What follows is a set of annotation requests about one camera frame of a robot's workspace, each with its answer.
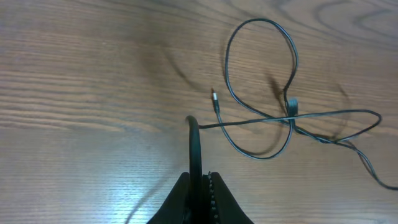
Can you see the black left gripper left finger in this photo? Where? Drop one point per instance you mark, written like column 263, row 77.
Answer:
column 173, row 209

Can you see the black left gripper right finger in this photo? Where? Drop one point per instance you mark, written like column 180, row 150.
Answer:
column 223, row 207

